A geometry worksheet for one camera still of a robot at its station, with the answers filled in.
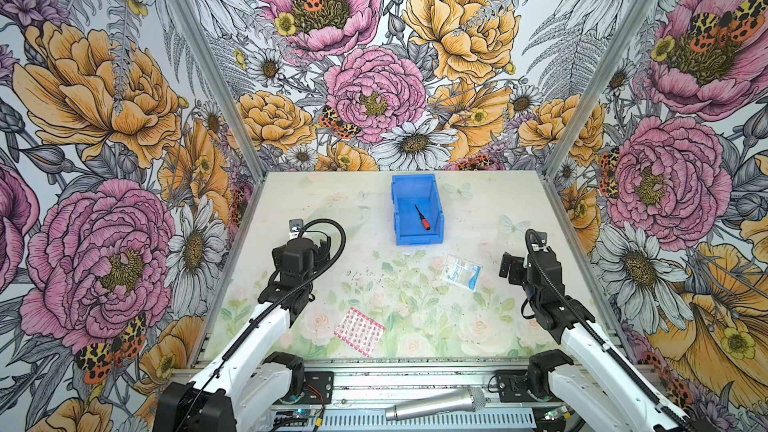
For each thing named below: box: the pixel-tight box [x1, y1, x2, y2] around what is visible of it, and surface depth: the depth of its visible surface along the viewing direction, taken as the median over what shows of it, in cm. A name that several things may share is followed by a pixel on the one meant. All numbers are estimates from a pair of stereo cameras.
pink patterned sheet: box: [333, 307, 386, 358], surface depth 85 cm
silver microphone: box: [385, 388, 491, 421], surface depth 71 cm
